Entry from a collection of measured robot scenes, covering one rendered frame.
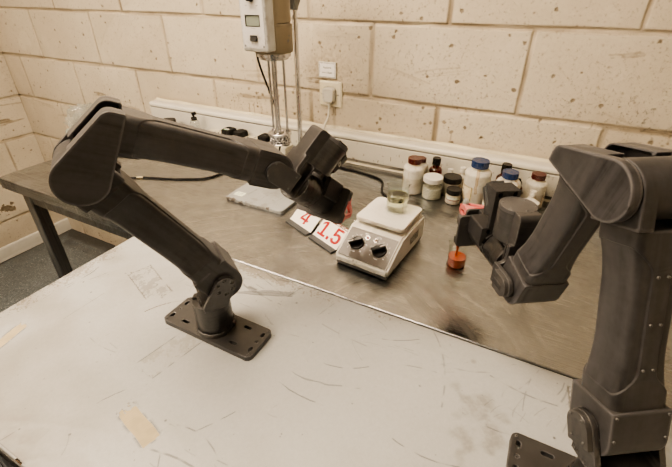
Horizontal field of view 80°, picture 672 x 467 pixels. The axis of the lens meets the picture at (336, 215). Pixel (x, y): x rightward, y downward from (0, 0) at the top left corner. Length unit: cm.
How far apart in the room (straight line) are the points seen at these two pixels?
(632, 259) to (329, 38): 113
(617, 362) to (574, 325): 36
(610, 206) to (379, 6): 100
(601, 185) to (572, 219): 9
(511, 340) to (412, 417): 25
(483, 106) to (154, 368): 105
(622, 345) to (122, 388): 67
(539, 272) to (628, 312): 15
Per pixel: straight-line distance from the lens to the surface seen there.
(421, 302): 82
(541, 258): 60
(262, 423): 65
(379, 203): 97
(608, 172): 46
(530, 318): 86
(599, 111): 127
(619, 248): 48
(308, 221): 102
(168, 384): 73
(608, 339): 53
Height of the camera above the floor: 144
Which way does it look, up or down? 30 degrees down
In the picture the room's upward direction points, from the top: straight up
